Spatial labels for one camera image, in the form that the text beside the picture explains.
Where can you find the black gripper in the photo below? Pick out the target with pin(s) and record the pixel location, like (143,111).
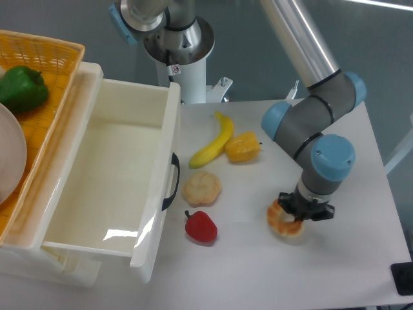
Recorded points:
(303,209)

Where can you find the glazed ring donut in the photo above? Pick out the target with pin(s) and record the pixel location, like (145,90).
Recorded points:
(282,223)

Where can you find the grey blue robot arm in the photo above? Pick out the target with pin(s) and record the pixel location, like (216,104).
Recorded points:
(326,160)

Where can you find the orange yellow toy pepper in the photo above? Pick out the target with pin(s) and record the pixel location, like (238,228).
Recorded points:
(244,147)

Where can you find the round cream bread bun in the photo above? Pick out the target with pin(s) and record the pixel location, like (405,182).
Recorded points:
(202,188)

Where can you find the red toy bell pepper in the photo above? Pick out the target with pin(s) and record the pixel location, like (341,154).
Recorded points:
(199,227)

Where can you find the black device at table edge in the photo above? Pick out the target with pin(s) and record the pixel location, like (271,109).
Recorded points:
(402,275)

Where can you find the yellow toy banana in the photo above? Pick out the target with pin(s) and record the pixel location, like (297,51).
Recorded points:
(217,146)

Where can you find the white plastic drawer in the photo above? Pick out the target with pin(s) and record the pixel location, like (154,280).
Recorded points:
(110,206)

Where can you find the orange woven basket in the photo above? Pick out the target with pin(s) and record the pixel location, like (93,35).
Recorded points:
(48,68)

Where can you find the beige round plate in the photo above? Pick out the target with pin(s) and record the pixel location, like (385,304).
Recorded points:
(13,153)

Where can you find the green toy bell pepper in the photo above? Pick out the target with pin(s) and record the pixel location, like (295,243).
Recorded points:
(23,89)

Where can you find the black drawer handle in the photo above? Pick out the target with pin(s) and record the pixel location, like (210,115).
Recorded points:
(175,179)

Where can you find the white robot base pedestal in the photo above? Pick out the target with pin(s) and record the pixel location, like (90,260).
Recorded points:
(181,57)

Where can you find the white drawer cabinet frame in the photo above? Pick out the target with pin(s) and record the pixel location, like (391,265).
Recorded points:
(23,253)

